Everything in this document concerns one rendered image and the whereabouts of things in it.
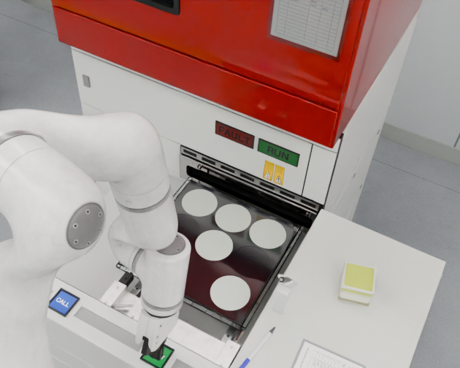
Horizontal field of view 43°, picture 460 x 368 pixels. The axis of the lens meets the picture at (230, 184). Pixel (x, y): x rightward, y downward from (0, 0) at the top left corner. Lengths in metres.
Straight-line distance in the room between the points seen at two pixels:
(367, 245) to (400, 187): 1.56
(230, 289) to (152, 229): 0.60
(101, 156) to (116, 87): 0.96
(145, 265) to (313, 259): 0.54
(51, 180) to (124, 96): 1.08
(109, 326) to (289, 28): 0.77
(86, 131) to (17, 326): 0.27
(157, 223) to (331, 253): 0.69
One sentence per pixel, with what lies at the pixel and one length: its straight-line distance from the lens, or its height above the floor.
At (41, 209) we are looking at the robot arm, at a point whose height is 1.67.
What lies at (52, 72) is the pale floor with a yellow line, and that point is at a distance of 3.68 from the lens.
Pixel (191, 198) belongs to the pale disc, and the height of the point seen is 0.90.
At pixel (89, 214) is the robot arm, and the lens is 0.69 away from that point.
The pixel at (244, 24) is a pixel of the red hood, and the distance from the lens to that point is 1.30.
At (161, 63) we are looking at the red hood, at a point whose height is 1.29.
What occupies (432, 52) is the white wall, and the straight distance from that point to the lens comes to 3.00.
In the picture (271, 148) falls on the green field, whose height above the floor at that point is 1.11.
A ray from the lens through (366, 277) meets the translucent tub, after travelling 1.42.
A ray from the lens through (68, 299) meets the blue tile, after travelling 1.45.
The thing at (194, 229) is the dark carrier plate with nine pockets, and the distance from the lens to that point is 1.61.
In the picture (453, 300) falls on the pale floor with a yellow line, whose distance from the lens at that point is 2.77.
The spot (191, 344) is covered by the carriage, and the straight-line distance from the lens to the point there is 1.45.
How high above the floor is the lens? 2.18
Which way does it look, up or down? 48 degrees down
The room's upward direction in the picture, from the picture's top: 4 degrees clockwise
